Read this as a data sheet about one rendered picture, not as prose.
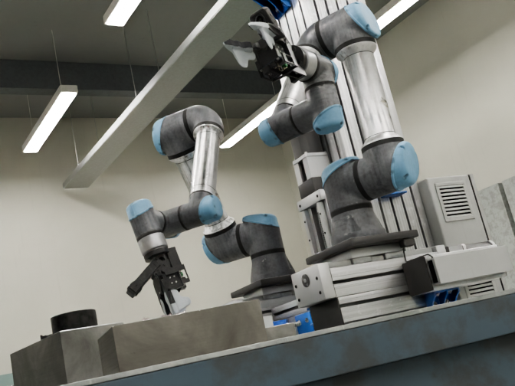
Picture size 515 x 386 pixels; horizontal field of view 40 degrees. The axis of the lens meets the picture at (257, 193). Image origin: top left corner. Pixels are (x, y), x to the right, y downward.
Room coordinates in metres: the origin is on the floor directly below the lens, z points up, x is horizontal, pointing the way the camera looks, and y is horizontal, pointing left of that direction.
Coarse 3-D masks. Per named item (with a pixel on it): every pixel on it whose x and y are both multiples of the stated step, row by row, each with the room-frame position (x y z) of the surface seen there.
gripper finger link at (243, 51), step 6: (228, 42) 1.36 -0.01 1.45; (234, 42) 1.38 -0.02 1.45; (240, 42) 1.39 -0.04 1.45; (246, 42) 1.40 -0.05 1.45; (228, 48) 1.37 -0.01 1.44; (234, 48) 1.38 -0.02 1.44; (240, 48) 1.39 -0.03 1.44; (246, 48) 1.40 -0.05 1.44; (252, 48) 1.41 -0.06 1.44; (234, 54) 1.38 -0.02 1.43; (240, 54) 1.39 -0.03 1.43; (246, 54) 1.40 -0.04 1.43; (252, 54) 1.42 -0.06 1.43; (240, 60) 1.39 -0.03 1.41; (246, 60) 1.40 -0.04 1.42; (252, 60) 1.42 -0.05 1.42; (246, 66) 1.40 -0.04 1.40
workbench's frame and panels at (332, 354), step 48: (336, 336) 0.59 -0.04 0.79; (384, 336) 0.60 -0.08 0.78; (432, 336) 0.62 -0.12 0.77; (480, 336) 0.64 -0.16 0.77; (96, 384) 0.51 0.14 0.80; (144, 384) 0.53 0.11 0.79; (192, 384) 0.54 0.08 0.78; (240, 384) 0.55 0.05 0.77; (288, 384) 0.57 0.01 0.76; (336, 384) 0.60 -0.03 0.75; (384, 384) 0.62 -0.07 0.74; (432, 384) 0.64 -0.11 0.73; (480, 384) 0.66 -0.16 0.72
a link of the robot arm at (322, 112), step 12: (312, 84) 1.56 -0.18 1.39; (324, 84) 1.55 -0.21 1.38; (312, 96) 1.56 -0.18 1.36; (324, 96) 1.55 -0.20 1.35; (336, 96) 1.57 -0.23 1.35; (300, 108) 1.58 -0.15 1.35; (312, 108) 1.57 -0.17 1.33; (324, 108) 1.55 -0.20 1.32; (336, 108) 1.56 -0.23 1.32; (300, 120) 1.59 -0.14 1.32; (312, 120) 1.58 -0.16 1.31; (324, 120) 1.56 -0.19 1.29; (336, 120) 1.56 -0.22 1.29; (324, 132) 1.60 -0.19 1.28
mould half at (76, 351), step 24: (48, 336) 1.20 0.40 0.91; (72, 336) 1.18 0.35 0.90; (96, 336) 1.20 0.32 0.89; (288, 336) 1.47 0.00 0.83; (24, 360) 1.31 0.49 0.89; (48, 360) 1.21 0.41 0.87; (72, 360) 1.17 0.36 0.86; (96, 360) 1.20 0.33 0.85; (24, 384) 1.32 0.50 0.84; (48, 384) 1.23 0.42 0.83
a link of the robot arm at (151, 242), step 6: (150, 234) 1.85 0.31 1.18; (156, 234) 1.86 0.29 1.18; (162, 234) 1.87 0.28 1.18; (144, 240) 1.85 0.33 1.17; (150, 240) 1.85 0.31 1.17; (156, 240) 1.85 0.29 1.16; (162, 240) 1.86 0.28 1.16; (144, 246) 1.85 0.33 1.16; (150, 246) 1.85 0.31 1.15; (156, 246) 1.85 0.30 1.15; (162, 246) 1.86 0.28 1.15; (168, 246) 1.89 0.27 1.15; (144, 252) 1.86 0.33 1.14
